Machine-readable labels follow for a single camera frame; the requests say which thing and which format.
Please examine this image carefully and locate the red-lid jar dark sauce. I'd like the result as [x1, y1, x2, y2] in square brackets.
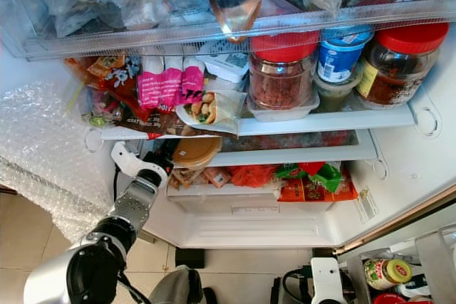
[355, 22, 451, 107]

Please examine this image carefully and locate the green plastic container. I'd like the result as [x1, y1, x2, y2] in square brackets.
[313, 69, 361, 113]

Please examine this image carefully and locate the white fridge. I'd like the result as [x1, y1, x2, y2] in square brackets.
[0, 0, 456, 251]

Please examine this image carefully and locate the blue white yoghurt tub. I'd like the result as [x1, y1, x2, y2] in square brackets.
[316, 25, 375, 84]

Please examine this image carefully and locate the packet with wrap picture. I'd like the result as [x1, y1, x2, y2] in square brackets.
[175, 88, 249, 137]

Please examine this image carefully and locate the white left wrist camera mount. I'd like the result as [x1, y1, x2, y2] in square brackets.
[110, 141, 166, 182]

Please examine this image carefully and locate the red-lid jar of nuts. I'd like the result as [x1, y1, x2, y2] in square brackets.
[248, 30, 321, 111]

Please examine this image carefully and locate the bubble wrap sheet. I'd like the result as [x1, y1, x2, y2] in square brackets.
[0, 80, 115, 244]

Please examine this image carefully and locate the white lidded container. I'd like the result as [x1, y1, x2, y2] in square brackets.
[198, 51, 252, 85]

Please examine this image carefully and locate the jar with brown lid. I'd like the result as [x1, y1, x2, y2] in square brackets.
[170, 136, 223, 190]

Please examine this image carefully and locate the white fridge drawer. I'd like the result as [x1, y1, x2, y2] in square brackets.
[162, 183, 350, 249]

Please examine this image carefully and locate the grey robot leg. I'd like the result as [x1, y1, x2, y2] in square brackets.
[150, 266, 206, 304]

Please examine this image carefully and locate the clear freezer drawer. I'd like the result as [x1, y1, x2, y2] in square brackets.
[0, 0, 456, 61]

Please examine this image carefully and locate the clear plastic tray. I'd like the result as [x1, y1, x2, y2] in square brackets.
[246, 89, 321, 123]

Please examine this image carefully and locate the yellow-lid jar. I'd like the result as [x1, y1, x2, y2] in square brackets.
[363, 257, 413, 291]

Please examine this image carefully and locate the green red snack bag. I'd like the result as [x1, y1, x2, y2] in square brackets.
[274, 162, 359, 203]

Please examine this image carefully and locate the pink white package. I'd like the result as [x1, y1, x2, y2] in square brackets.
[137, 55, 206, 111]

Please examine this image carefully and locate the orange plastic bag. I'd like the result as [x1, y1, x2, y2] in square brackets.
[227, 164, 279, 189]

